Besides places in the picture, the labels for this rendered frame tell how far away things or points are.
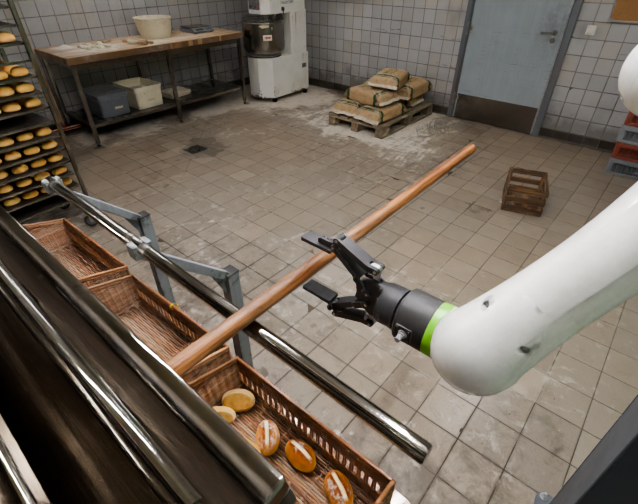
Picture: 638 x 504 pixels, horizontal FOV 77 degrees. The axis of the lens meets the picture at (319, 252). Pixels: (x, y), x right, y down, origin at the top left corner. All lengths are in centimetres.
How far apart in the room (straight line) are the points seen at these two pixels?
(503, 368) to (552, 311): 8
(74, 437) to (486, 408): 192
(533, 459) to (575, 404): 40
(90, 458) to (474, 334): 38
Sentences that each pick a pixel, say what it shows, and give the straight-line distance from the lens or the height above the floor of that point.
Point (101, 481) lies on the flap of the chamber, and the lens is 34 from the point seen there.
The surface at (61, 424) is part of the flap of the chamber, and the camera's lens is 38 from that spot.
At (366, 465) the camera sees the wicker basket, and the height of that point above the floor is 72.
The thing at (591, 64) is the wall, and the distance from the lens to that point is 526.
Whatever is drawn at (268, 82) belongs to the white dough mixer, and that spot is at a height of 27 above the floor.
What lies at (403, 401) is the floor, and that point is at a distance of 204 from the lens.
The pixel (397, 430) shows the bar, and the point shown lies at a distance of 59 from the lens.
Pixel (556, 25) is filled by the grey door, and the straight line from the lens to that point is 527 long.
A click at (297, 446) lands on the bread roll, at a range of 117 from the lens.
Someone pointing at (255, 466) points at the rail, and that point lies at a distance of 28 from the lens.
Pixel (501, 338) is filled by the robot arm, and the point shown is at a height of 135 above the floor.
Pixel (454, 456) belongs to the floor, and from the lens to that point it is 196.
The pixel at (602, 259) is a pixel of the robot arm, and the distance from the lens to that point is 52.
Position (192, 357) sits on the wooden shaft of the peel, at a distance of 64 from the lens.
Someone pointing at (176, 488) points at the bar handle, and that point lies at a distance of 25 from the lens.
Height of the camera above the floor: 168
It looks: 37 degrees down
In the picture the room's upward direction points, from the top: straight up
